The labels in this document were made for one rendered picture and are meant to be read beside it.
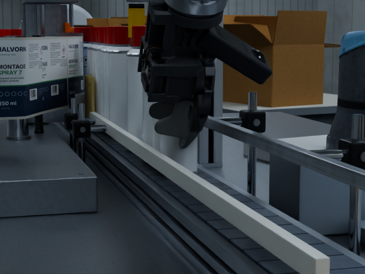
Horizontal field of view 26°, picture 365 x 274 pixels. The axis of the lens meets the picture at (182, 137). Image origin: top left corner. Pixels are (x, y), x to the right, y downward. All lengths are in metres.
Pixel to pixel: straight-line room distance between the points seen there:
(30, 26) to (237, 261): 1.13
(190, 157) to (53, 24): 0.75
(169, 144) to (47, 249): 0.25
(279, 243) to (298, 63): 2.55
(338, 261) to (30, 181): 0.51
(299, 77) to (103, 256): 2.36
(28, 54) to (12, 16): 4.68
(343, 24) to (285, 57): 3.07
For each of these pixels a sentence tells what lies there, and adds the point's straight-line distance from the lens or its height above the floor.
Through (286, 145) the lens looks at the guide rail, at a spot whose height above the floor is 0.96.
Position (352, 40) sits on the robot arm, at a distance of 1.48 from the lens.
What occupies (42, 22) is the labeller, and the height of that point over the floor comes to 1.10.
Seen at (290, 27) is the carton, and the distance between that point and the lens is 3.13.
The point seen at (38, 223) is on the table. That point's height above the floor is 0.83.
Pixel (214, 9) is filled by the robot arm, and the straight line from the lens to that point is 0.91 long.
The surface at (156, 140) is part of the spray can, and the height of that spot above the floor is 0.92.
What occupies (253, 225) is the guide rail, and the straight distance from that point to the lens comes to 0.70.
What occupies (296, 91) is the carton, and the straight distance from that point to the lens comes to 3.18.
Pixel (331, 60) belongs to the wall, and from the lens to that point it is 6.29.
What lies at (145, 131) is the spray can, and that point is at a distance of 1.18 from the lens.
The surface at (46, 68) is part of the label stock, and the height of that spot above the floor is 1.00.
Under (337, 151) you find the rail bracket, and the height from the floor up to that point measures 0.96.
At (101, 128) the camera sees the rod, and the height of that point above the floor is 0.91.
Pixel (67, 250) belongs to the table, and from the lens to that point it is 0.91.
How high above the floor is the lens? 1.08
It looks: 8 degrees down
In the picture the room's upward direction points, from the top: straight up
